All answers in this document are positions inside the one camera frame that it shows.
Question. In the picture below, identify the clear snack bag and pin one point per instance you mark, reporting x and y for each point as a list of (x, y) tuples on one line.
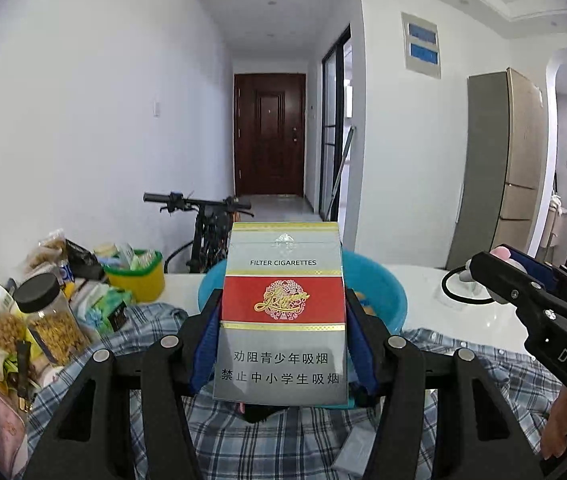
[(45, 250)]

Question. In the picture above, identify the green plastic basket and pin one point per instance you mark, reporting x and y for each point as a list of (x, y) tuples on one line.
[(136, 285)]

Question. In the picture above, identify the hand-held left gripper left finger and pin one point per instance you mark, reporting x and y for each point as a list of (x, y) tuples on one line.
[(206, 355)]

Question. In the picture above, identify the mop with metal pole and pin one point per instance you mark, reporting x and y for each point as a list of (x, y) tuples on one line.
[(343, 165)]

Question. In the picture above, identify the cream jar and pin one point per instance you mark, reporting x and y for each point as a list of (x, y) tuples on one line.
[(105, 251)]

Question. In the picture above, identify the clear jar black lid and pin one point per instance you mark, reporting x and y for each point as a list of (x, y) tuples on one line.
[(50, 325)]

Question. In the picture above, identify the black bicycle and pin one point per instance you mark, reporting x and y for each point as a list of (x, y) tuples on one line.
[(208, 235)]

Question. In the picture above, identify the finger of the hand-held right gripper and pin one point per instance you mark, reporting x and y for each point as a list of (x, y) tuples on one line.
[(518, 290), (546, 270)]

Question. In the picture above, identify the silver red cigarette pack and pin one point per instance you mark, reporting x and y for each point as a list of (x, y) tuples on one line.
[(281, 310)]

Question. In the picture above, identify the green tissue pack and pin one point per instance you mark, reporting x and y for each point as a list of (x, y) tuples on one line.
[(105, 307)]

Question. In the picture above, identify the dark wooden door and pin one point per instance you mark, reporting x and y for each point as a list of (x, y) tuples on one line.
[(269, 135)]

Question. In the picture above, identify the black snack bag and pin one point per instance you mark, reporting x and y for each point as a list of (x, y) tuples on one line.
[(83, 260)]

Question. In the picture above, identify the blue plaid shirt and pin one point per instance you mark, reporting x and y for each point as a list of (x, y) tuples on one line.
[(273, 450)]

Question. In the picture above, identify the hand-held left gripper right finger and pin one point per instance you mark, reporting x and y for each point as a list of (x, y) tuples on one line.
[(362, 355)]

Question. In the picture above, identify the grey flat packet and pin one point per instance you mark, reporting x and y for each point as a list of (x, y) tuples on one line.
[(361, 452)]

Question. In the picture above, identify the blue can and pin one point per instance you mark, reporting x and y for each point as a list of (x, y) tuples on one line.
[(67, 274)]

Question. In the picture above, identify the grey gold refrigerator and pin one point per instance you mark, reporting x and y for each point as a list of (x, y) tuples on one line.
[(493, 170)]

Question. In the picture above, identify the blue plastic basin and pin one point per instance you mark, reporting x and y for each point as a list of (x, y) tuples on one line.
[(378, 285)]

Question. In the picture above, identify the black framed glass door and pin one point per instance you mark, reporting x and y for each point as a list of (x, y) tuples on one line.
[(333, 135)]

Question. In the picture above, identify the white wall switch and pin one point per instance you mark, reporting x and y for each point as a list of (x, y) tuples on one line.
[(157, 109)]

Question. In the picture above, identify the wall electrical panel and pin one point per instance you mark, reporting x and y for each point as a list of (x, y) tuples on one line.
[(421, 45)]

